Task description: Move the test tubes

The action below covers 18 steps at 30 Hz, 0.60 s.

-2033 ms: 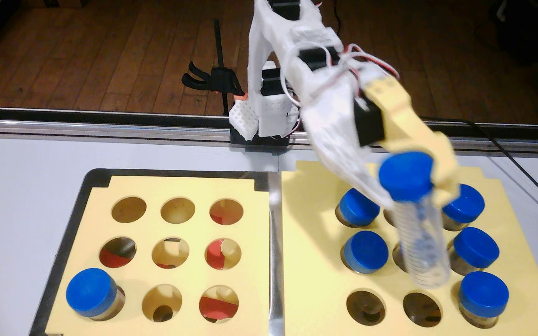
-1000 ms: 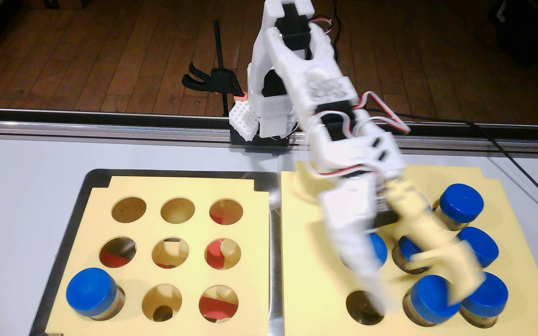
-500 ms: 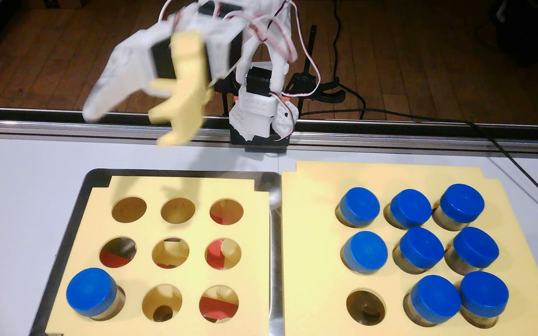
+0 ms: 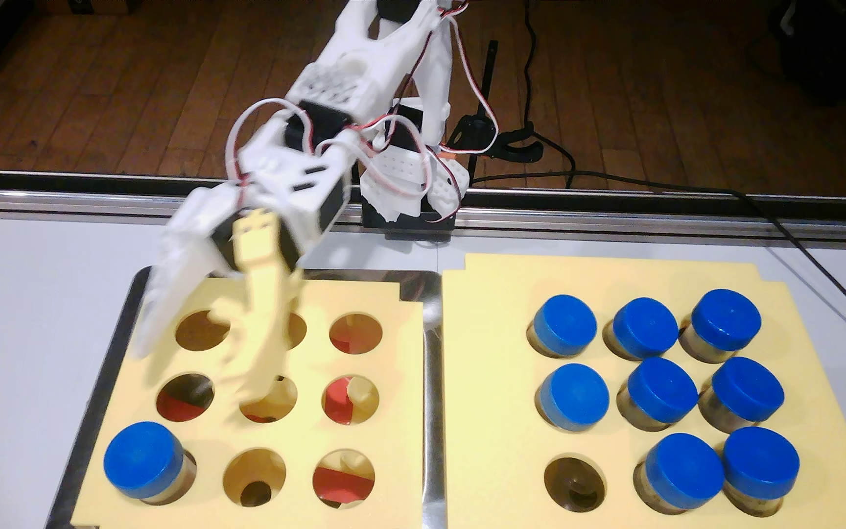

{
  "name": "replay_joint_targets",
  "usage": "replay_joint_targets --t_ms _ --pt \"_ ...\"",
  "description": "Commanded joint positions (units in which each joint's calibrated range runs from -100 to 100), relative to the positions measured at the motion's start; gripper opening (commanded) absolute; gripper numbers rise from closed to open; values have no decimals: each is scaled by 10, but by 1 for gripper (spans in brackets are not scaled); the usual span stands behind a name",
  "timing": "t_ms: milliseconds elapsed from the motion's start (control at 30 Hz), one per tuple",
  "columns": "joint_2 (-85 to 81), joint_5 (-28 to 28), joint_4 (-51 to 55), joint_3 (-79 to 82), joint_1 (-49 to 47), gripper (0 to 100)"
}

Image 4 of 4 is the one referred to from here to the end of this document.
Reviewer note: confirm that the yellow foam rack in tray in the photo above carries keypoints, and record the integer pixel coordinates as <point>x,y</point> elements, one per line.
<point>401,455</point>

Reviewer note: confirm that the large yellow foam rack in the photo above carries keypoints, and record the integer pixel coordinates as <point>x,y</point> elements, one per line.
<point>496,441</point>

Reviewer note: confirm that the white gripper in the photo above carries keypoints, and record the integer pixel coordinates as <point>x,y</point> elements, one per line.
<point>196,226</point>

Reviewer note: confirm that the black bulky object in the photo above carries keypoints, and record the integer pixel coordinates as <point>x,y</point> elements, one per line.
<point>834,51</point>

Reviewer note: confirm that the aluminium table edge rail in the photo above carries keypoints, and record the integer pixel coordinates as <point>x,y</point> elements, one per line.
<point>100,202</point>

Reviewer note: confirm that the metal tray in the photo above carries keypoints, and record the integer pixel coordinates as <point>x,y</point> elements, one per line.
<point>432,470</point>

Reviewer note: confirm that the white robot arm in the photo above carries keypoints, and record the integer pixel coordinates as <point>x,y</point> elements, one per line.
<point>379,51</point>

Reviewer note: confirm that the blue capped test tube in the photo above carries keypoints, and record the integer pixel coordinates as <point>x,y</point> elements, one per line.
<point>565,323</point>
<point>725,319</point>
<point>747,388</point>
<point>662,389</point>
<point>573,395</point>
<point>759,461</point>
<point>684,470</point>
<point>645,325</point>
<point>144,458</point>

